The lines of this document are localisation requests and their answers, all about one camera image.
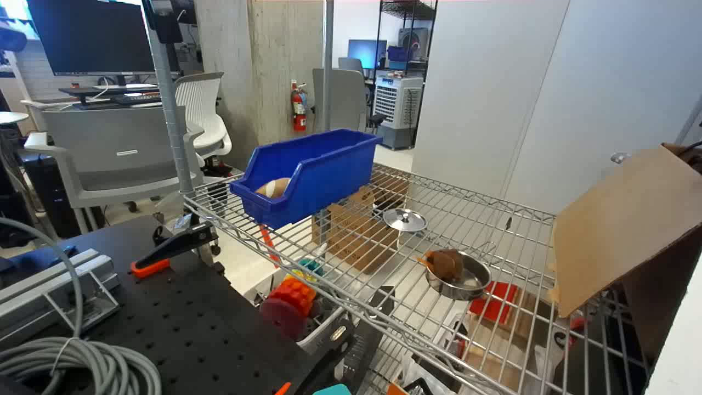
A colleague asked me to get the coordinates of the blue plastic bin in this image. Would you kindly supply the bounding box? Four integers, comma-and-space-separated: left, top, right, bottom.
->
228, 127, 381, 230

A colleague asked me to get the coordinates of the brown wooden box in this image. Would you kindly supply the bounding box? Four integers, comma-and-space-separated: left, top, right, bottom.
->
311, 192, 402, 277

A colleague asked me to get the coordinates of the small teal object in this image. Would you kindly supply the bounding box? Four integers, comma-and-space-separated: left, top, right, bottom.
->
299, 255, 328, 279

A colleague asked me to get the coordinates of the beige object in bin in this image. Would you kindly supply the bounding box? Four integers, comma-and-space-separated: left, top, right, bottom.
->
254, 175, 295, 200

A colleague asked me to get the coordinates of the grey chair back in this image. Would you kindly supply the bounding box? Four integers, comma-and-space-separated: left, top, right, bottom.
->
311, 66, 370, 134

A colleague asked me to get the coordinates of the red fire extinguisher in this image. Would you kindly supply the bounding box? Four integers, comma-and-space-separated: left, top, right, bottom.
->
289, 80, 311, 137

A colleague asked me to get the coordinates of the white portable air cooler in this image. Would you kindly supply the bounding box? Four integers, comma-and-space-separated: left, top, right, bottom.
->
374, 71, 425, 152

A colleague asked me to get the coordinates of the brown round food item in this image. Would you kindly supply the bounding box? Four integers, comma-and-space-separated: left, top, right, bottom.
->
425, 249, 466, 285

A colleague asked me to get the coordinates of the orange and red toy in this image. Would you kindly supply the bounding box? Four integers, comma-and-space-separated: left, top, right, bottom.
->
258, 274, 321, 341

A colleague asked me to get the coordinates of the small blue lit monitor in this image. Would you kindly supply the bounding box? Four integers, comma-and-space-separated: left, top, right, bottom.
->
346, 37, 388, 73

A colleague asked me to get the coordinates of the silver metal bowl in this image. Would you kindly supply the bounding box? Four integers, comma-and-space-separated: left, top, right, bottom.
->
423, 251, 493, 303

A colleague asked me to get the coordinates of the white mesh office chair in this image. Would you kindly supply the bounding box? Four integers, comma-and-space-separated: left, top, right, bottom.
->
174, 71, 234, 165

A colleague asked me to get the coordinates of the red plastic object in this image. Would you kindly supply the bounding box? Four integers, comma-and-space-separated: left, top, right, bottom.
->
468, 281, 525, 330

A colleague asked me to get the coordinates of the black storage rack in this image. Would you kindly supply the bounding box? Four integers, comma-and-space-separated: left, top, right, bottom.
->
376, 0, 442, 84

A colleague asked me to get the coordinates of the grey metal pole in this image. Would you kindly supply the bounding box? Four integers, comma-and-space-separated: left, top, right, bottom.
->
140, 0, 201, 203

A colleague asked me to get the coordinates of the grey office chair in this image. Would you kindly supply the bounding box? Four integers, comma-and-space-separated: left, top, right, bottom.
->
21, 102, 208, 230

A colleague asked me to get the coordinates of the brown cardboard sheet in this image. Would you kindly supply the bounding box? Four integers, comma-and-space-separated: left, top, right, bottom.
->
549, 143, 702, 319

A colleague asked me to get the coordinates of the large black monitor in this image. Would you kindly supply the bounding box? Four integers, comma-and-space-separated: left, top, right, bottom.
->
27, 0, 157, 76

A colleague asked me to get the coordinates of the silver wire shelf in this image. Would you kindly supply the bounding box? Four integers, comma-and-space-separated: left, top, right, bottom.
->
182, 162, 653, 395

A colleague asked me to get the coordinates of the black clamp orange handle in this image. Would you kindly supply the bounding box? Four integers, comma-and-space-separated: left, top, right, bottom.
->
129, 221, 222, 281

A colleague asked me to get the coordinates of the aluminium extrusion rail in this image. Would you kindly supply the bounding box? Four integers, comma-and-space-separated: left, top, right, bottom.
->
0, 247, 123, 346

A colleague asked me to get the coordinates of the grey coiled cable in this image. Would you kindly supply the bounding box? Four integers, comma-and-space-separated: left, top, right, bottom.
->
0, 215, 165, 395

